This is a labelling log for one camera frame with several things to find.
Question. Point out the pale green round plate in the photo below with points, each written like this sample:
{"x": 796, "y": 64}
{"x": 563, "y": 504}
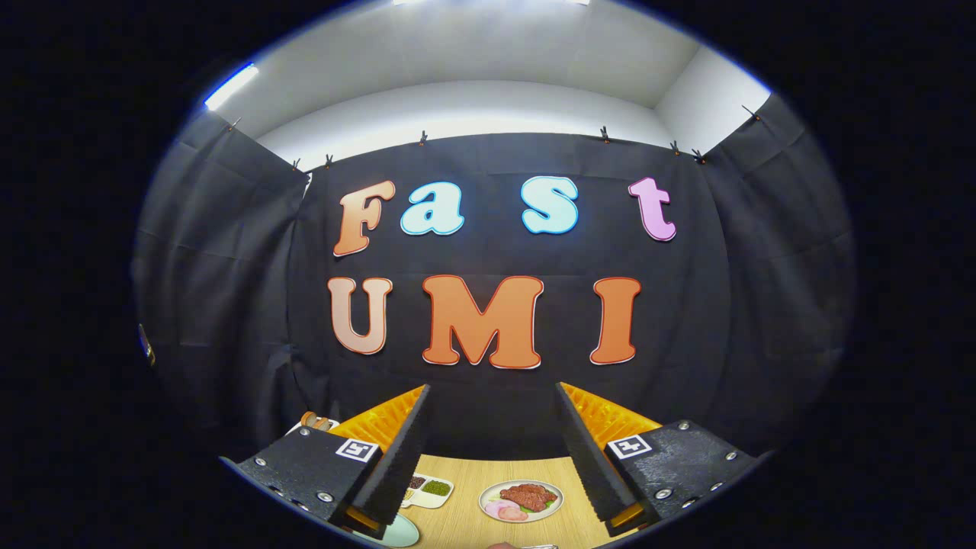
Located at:
{"x": 400, "y": 532}

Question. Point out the white divided bean tray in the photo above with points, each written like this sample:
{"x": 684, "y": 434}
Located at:
{"x": 436, "y": 488}

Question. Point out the toasted bread slice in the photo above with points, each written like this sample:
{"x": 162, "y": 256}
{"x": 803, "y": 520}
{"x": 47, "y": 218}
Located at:
{"x": 322, "y": 422}
{"x": 308, "y": 418}

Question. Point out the white toaster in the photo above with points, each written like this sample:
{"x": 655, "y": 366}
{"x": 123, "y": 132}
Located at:
{"x": 333, "y": 422}

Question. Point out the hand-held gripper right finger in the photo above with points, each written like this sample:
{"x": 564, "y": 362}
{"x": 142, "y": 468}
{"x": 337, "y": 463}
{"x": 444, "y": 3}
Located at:
{"x": 583, "y": 450}

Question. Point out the pink ham slices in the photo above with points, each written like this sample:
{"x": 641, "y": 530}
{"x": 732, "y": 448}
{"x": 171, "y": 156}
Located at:
{"x": 505, "y": 512}

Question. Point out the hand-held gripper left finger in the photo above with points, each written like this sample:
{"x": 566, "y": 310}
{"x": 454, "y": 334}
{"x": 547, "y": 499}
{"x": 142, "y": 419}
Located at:
{"x": 400, "y": 457}

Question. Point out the white oval plate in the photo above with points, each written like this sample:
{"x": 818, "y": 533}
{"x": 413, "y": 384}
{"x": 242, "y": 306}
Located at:
{"x": 553, "y": 509}

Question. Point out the brown meat patty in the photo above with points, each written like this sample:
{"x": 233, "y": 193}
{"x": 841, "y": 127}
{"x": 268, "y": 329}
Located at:
{"x": 528, "y": 496}

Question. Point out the black backdrop cloth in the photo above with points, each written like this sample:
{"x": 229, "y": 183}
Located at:
{"x": 724, "y": 305}

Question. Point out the ceiling light strip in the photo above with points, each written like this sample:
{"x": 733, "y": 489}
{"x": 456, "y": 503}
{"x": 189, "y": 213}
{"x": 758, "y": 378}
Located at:
{"x": 231, "y": 86}

